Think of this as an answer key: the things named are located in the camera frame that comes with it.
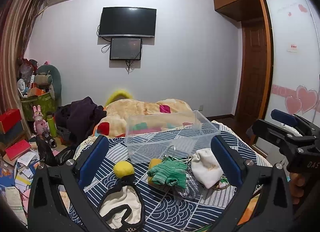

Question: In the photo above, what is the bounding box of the clear plastic storage box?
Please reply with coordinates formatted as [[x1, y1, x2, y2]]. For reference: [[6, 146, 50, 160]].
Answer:
[[125, 111, 220, 163]]

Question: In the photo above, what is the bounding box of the green knitted garment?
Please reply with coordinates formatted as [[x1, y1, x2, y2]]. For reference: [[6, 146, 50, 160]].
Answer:
[[147, 156, 188, 189]]

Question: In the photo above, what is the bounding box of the yellow furry pillow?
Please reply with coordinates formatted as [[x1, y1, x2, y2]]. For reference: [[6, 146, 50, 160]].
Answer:
[[105, 90, 133, 107]]

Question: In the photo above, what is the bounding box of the yellow green sponge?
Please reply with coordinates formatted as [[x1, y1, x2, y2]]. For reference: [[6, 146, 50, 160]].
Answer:
[[147, 158, 162, 185]]

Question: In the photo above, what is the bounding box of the large black wall television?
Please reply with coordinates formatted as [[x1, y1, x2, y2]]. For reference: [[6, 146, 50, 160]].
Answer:
[[98, 7, 157, 38]]

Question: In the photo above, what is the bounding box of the white sliding door with hearts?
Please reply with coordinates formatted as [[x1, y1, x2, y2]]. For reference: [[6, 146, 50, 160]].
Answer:
[[265, 0, 319, 125]]

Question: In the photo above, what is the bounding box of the red box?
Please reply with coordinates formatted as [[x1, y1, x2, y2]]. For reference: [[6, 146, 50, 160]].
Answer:
[[0, 109, 22, 134]]

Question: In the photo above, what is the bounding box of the person's right hand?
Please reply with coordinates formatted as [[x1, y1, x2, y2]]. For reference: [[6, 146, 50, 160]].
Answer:
[[289, 173, 305, 204]]

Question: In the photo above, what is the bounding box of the white drawstring pouch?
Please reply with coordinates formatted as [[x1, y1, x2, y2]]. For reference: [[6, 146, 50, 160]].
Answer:
[[191, 148, 223, 189]]

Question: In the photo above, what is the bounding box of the dark purple clothes pile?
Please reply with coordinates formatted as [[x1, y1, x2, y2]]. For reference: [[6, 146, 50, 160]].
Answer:
[[54, 97, 107, 145]]

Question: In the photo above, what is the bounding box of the bag with grey knit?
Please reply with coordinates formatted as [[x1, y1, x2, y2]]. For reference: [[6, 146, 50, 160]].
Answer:
[[173, 171, 200, 204]]

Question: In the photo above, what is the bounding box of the red book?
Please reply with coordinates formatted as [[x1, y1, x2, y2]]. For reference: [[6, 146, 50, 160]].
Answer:
[[5, 140, 31, 160]]

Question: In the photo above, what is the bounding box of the green storage bag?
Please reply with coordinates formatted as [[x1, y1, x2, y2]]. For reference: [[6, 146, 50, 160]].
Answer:
[[21, 92, 57, 121]]

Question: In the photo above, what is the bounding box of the green water bottle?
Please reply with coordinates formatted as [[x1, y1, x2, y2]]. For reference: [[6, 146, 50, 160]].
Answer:
[[47, 111, 57, 138]]

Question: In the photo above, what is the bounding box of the pink bunny figure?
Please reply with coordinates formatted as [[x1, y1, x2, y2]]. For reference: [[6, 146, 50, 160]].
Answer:
[[33, 105, 49, 136]]

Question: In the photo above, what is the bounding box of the beige fleece blanket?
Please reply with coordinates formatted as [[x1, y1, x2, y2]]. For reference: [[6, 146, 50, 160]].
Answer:
[[93, 98, 201, 139]]

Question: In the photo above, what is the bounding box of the blue white patterned bedspread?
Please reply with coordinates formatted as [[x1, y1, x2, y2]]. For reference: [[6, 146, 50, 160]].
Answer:
[[60, 120, 272, 232]]

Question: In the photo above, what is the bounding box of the small black wall monitor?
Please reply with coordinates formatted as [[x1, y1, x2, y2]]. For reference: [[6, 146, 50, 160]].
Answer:
[[110, 37, 143, 61]]

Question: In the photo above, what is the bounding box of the brown wooden door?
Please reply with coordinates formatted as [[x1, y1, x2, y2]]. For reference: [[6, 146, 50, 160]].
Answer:
[[235, 20, 267, 144]]

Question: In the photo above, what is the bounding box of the grey plush toy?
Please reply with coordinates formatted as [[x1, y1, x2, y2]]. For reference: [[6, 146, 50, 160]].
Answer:
[[34, 64, 62, 107]]

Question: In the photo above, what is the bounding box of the striped brown curtain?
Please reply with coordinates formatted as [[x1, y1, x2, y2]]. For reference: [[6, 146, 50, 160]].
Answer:
[[0, 0, 49, 128]]

